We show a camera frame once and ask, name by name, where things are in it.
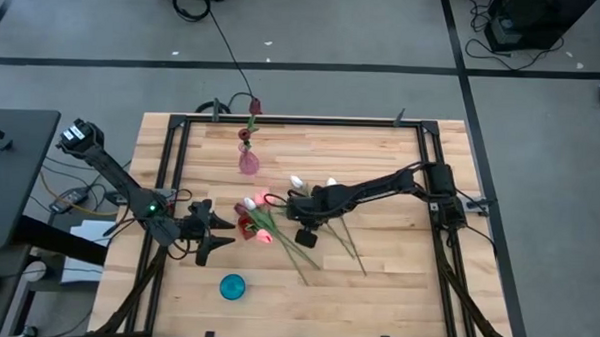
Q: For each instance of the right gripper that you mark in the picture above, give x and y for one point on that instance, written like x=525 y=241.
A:
x=306 y=206

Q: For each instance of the black desk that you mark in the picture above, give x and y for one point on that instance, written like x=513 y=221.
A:
x=14 y=188

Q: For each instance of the black aluminium table frame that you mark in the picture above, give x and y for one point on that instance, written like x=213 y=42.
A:
x=331 y=122

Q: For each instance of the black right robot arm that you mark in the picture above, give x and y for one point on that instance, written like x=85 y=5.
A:
x=379 y=183

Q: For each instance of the black power adapter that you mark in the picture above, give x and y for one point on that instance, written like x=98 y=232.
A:
x=69 y=199

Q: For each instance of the teal glass vase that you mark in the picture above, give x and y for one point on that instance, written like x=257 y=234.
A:
x=232 y=286

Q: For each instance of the dark red artificial tulip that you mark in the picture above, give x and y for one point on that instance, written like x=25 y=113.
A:
x=254 y=106
x=244 y=134
x=241 y=209

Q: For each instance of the white flat box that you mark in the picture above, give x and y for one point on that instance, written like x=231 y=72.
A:
x=81 y=273

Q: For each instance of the red glass vase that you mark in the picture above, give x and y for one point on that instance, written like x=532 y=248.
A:
x=243 y=232

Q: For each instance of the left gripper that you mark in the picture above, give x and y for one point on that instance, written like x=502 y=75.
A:
x=198 y=225

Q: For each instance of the black equipment cabinet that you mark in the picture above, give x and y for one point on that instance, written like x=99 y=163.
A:
x=535 y=16

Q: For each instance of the pale purple glass vase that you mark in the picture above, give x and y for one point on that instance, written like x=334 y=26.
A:
x=249 y=164

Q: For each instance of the black desk support beam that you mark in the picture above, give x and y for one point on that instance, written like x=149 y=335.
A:
x=62 y=240

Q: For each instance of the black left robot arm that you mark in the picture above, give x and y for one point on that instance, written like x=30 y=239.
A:
x=114 y=174

